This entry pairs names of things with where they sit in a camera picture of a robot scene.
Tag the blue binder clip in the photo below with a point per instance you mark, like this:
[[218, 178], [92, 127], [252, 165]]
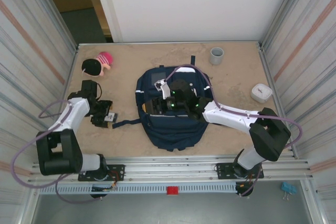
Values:
[[288, 186]]

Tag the grey cup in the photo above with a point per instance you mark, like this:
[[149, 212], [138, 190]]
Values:
[[216, 58]]

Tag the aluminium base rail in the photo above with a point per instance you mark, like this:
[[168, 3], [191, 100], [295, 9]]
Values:
[[170, 166]]

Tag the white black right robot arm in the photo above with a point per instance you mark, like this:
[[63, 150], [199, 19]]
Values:
[[228, 115]]

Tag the small black card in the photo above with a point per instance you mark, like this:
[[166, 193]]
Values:
[[113, 117]]

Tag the white square container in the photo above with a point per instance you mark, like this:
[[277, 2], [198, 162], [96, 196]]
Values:
[[261, 94]]

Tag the plush doll pink striped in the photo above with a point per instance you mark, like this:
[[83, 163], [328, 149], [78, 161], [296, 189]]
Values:
[[90, 67]]

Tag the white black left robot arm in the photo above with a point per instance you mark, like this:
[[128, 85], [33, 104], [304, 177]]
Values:
[[71, 113]]

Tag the red block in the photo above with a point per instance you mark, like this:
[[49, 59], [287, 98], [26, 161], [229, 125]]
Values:
[[172, 190]]

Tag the navy blue backpack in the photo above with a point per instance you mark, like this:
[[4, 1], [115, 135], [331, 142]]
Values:
[[173, 132]]

